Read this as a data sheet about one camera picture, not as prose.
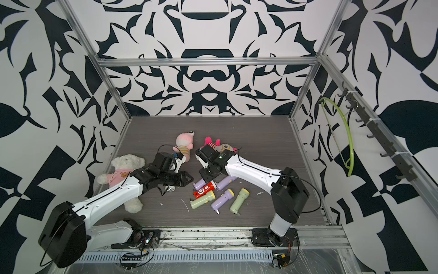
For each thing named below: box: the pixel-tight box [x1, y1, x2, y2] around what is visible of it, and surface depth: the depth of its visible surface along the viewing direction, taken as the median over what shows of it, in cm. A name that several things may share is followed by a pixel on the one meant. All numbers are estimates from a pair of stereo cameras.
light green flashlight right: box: [229, 187, 250, 217], surface depth 84 cm
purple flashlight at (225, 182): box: [216, 175, 238, 191], surface depth 90 cm
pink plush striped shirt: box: [172, 130, 195, 163], surface depth 103 cm
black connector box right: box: [272, 253, 291, 269], surface depth 73 cm
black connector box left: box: [121, 256, 143, 261], surface depth 74 cm
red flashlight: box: [193, 180, 217, 199], surface depth 87 cm
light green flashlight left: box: [189, 190, 217, 210], surface depth 84 cm
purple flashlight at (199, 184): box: [192, 178, 207, 191], surface depth 89 cm
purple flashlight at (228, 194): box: [211, 187, 235, 215], surface depth 85 cm
